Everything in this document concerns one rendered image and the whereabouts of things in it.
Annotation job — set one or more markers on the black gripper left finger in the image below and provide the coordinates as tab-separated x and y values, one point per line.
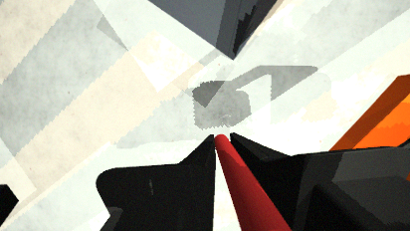
189	184

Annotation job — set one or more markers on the red peg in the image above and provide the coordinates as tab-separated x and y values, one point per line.
255	211

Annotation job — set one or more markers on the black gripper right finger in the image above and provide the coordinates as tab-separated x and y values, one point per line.
288	179

